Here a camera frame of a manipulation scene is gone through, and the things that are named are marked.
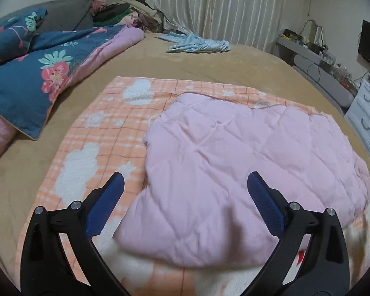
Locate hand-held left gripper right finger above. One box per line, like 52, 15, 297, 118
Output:
247, 171, 350, 296

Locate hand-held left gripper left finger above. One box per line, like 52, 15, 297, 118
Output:
20, 172, 130, 296

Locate pink quilted jacket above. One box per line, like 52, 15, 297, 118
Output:
112, 92, 370, 269

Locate pile of mixed clothes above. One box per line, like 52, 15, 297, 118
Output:
91, 0, 164, 33

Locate orange checked fleece blanket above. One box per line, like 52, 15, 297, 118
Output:
15, 75, 370, 296

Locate white drawer cabinet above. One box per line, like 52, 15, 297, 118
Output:
344, 78, 370, 153

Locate grey desk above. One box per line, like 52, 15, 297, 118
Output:
276, 34, 358, 108

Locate bed with tan sheet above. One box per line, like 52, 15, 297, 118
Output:
0, 31, 370, 296

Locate blue floral quilt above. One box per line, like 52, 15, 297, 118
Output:
0, 25, 145, 164

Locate assorted small desk items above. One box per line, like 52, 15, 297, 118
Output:
282, 20, 358, 88

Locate light blue garment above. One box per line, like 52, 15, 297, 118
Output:
156, 31, 232, 54

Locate grey pillow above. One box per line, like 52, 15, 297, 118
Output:
0, 0, 94, 34

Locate blue floral pillow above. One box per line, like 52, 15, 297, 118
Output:
0, 8, 48, 68

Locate white pleated curtain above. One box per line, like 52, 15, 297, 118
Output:
145, 0, 289, 53

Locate black cable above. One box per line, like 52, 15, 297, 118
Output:
307, 62, 321, 82

